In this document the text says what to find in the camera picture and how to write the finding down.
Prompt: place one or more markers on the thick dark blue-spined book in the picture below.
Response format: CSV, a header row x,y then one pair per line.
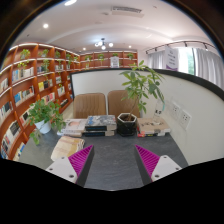
x,y
100,122
98,133

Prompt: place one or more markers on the brown leather chair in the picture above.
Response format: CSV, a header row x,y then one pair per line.
x,y
89,105
116,103

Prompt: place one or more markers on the small white sign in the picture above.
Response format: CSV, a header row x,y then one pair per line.
x,y
114,62

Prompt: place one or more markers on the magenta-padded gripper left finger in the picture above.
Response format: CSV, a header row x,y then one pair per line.
x,y
61,168

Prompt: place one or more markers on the tall plant in black pot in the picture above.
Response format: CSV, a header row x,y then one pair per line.
x,y
126,126

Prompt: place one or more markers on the large white book with portrait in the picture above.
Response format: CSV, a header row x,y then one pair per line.
x,y
76,125

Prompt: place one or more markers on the beige and yellow striped towel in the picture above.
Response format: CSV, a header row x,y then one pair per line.
x,y
66,146

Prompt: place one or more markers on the ceiling air vent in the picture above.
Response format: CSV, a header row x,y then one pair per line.
x,y
126,10

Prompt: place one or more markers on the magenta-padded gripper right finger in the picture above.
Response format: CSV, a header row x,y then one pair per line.
x,y
165,166

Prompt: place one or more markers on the white sheer curtain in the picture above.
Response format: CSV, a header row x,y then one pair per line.
x,y
208,66

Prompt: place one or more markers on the pothos plant in white pot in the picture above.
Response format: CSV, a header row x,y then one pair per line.
x,y
43,126

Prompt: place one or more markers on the stack of small books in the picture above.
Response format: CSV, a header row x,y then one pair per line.
x,y
153,127

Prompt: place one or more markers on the black track light rail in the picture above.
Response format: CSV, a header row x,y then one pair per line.
x,y
186,42

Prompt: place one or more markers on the purple and white hanging banner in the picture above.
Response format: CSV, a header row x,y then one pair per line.
x,y
171,58

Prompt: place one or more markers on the ceiling lamp cluster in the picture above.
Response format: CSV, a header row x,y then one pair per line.
x,y
103,44

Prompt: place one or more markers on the clear plastic bottle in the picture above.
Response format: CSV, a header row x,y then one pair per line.
x,y
158,113

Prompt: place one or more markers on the orange wooden bookshelf unit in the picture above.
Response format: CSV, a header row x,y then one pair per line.
x,y
23,86

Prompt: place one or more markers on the white wall outlet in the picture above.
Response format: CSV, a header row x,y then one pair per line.
x,y
175,111
185,119

